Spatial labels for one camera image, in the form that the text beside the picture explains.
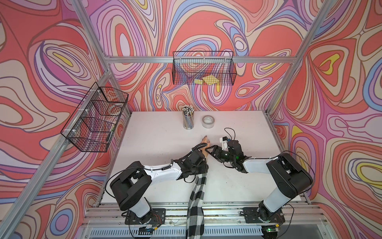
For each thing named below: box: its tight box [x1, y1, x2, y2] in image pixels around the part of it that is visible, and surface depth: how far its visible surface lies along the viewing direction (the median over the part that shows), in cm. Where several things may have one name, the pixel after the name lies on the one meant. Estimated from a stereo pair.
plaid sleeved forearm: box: [186, 173, 208, 239], surface depth 71 cm
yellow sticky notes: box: [193, 74, 220, 86], surface depth 91 cm
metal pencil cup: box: [182, 104, 195, 130], surface depth 101 cm
